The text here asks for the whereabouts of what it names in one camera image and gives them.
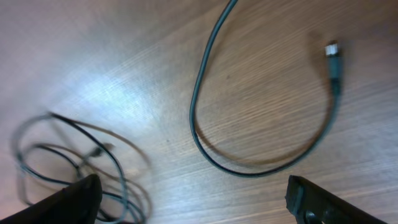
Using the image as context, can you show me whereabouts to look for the black cable with barrel plug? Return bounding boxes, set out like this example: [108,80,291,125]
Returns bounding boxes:
[188,0,343,179]

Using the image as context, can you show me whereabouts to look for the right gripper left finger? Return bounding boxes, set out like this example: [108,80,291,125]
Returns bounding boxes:
[1,174,103,224]

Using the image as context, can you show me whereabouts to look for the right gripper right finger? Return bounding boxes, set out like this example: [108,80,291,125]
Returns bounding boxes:
[285,175,386,224]

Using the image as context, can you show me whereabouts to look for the thin black usb cable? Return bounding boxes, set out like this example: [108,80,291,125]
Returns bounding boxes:
[11,111,153,224]

